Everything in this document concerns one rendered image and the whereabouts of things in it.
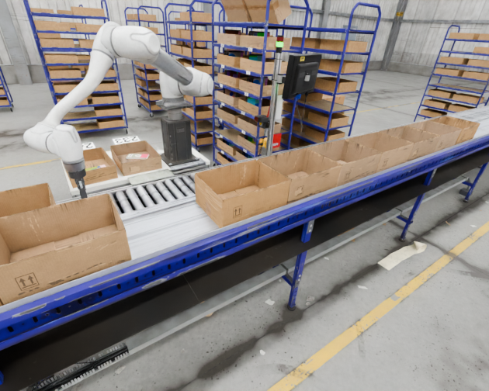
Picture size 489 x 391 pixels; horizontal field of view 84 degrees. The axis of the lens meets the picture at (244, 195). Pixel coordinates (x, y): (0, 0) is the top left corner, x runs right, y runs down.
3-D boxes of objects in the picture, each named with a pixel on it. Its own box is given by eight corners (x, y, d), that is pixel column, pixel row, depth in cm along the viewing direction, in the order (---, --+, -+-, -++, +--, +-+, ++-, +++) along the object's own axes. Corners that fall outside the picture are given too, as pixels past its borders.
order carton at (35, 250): (116, 223, 127) (109, 192, 118) (133, 264, 106) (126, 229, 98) (9, 254, 107) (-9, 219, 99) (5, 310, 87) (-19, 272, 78)
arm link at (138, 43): (191, 75, 200) (218, 77, 194) (188, 98, 202) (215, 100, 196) (110, 16, 127) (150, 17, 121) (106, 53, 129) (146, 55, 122)
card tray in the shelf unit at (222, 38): (216, 43, 304) (216, 32, 299) (240, 43, 319) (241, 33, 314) (235, 46, 276) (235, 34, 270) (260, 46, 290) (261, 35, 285)
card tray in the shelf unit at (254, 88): (238, 88, 292) (238, 78, 287) (261, 87, 307) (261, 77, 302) (261, 96, 264) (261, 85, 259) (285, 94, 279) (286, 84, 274)
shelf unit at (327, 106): (340, 178, 378) (384, 5, 276) (315, 186, 353) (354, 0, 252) (291, 153, 445) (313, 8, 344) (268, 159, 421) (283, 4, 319)
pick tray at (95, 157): (104, 158, 217) (102, 147, 212) (119, 178, 192) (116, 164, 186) (63, 166, 202) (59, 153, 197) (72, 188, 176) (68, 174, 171)
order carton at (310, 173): (302, 171, 186) (306, 147, 177) (336, 190, 165) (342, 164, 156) (254, 185, 166) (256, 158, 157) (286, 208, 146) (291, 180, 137)
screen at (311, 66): (301, 122, 256) (317, 53, 225) (317, 127, 249) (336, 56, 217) (275, 133, 223) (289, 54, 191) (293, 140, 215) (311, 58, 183)
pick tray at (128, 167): (147, 150, 235) (145, 140, 229) (163, 168, 208) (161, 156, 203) (112, 157, 220) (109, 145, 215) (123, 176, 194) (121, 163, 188)
